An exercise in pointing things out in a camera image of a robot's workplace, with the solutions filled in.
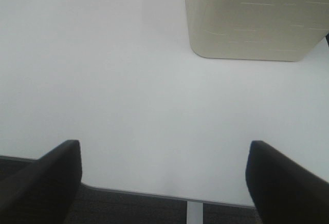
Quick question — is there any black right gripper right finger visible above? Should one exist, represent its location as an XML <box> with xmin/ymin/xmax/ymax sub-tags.
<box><xmin>245</xmin><ymin>141</ymin><xmax>328</xmax><ymax>223</ymax></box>

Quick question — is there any white table leg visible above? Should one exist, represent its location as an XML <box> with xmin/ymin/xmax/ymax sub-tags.
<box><xmin>186</xmin><ymin>201</ymin><xmax>203</xmax><ymax>224</ymax></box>

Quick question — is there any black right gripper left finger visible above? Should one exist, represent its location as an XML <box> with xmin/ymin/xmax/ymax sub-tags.
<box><xmin>1</xmin><ymin>140</ymin><xmax>82</xmax><ymax>223</ymax></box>

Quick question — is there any beige storage bin grey rim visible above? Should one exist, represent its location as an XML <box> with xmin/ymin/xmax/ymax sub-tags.
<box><xmin>185</xmin><ymin>0</ymin><xmax>328</xmax><ymax>61</ymax></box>

